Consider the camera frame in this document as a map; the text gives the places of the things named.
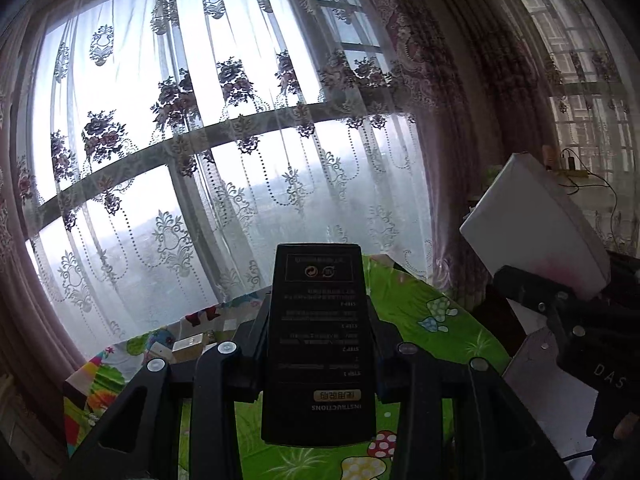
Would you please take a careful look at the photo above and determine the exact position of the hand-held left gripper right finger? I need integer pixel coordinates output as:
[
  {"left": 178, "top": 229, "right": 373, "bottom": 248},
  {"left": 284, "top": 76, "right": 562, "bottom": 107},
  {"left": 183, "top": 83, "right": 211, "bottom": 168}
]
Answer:
[{"left": 367, "top": 305, "right": 571, "bottom": 480}]

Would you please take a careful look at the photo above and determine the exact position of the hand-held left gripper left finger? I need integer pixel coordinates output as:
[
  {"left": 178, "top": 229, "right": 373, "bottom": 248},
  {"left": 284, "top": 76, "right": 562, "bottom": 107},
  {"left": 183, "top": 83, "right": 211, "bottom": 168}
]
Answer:
[{"left": 65, "top": 290, "right": 273, "bottom": 480}]

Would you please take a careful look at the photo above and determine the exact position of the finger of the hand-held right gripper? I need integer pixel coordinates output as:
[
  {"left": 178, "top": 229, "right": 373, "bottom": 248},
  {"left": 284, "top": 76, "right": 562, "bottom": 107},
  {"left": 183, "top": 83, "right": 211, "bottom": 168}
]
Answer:
[
  {"left": 492, "top": 266, "right": 590, "bottom": 357},
  {"left": 570, "top": 254, "right": 640, "bottom": 332}
]

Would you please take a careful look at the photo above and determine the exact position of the black printed box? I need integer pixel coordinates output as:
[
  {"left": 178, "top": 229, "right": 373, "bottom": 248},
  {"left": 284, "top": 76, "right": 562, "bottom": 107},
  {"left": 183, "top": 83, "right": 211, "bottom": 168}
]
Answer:
[{"left": 261, "top": 243, "right": 377, "bottom": 447}]

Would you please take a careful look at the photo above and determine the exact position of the white box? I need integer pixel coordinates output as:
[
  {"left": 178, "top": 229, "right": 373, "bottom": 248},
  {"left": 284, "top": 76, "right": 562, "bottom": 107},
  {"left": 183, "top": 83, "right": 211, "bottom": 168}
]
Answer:
[{"left": 459, "top": 151, "right": 612, "bottom": 300}]

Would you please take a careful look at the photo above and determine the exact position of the colourful printed blanket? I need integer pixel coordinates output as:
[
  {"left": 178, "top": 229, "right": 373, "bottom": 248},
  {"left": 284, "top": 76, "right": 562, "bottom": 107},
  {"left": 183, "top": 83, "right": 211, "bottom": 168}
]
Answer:
[{"left": 62, "top": 255, "right": 512, "bottom": 480}]

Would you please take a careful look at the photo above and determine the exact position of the gold rectangular box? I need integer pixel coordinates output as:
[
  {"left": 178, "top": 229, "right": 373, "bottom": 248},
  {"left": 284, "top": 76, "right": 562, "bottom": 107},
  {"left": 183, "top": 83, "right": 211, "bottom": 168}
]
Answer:
[{"left": 171, "top": 332, "right": 207, "bottom": 362}]

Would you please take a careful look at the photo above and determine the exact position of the patterned pink drape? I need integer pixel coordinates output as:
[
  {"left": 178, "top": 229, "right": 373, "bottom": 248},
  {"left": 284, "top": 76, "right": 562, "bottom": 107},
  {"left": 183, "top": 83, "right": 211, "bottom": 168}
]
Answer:
[
  {"left": 0, "top": 10, "right": 91, "bottom": 371},
  {"left": 380, "top": 0, "right": 563, "bottom": 311}
]

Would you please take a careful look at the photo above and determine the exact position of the beige wooden furniture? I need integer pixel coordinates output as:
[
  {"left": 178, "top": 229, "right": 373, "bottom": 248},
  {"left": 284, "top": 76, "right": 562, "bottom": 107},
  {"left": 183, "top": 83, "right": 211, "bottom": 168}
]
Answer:
[{"left": 0, "top": 375, "right": 68, "bottom": 467}]

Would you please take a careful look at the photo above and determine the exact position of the sheer lace curtain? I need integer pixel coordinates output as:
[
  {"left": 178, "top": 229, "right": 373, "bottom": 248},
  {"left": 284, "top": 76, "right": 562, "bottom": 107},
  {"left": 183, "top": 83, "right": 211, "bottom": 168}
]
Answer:
[{"left": 25, "top": 0, "right": 441, "bottom": 356}]

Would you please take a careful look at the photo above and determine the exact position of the black power cable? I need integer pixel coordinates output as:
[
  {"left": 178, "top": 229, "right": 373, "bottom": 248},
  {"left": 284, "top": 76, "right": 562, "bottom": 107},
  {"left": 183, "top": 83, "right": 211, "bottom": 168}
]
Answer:
[{"left": 561, "top": 148, "right": 623, "bottom": 251}]

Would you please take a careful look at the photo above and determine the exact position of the dark window frame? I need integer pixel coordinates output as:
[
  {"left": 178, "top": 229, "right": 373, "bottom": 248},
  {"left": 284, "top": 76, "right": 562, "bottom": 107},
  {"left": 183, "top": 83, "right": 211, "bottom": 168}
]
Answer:
[{"left": 30, "top": 0, "right": 401, "bottom": 246}]

